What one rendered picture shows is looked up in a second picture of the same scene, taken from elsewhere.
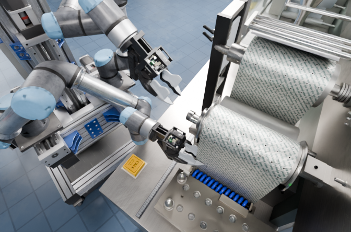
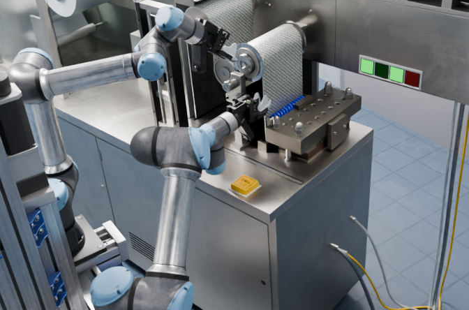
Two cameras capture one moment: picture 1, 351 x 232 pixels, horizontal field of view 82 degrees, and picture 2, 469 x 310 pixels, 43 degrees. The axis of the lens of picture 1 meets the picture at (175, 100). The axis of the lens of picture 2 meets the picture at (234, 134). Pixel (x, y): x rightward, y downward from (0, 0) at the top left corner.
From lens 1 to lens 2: 186 cm
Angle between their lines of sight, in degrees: 59
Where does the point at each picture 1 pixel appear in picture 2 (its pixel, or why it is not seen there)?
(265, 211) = not seen: hidden behind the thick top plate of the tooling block
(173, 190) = (287, 130)
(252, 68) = (218, 20)
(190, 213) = (308, 123)
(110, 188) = (269, 204)
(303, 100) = (248, 16)
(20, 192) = not seen: outside the picture
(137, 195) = (280, 184)
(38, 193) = not seen: outside the picture
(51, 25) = (161, 59)
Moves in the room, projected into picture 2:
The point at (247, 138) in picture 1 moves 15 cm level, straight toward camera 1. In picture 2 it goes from (274, 38) to (306, 47)
